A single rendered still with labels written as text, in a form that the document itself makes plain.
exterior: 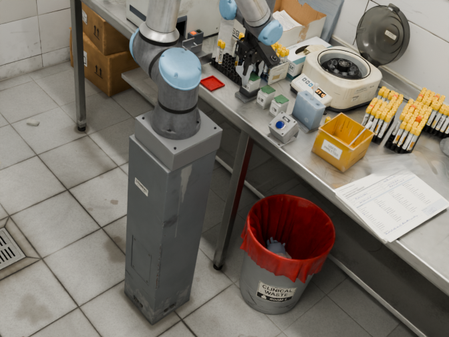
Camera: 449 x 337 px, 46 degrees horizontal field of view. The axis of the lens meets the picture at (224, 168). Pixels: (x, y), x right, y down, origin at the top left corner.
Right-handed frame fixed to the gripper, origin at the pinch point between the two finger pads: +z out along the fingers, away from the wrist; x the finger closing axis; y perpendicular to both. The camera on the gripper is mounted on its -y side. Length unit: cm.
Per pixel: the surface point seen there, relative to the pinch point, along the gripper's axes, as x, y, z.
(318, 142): 3.5, -34.7, 1.1
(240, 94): 3.5, 0.7, 4.7
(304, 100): -4.2, -20.4, -3.2
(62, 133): 17, 108, 94
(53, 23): -15, 170, 66
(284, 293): 6, -44, 74
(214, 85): 6.6, 11.0, 5.9
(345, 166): 2.7, -45.9, 3.2
